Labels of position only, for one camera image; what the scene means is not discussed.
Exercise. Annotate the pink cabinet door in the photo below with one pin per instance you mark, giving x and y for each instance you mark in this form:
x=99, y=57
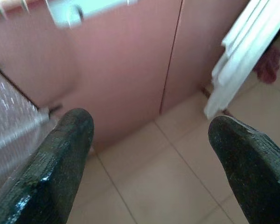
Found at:
x=121, y=70
x=196, y=46

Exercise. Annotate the dark red fabric bundle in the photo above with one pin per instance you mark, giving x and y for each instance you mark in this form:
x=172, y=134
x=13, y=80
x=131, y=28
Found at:
x=268, y=67

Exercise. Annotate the clear bubble wrap sheet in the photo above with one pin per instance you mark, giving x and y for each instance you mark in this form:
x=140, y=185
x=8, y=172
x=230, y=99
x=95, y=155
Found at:
x=7, y=112

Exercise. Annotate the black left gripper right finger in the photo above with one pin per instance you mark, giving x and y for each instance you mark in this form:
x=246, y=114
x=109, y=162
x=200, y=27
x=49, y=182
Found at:
x=254, y=175

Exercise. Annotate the white long slat bundle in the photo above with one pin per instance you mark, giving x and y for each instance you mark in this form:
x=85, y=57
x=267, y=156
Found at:
x=245, y=46

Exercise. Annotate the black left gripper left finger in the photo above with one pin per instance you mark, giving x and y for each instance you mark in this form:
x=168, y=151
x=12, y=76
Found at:
x=49, y=175

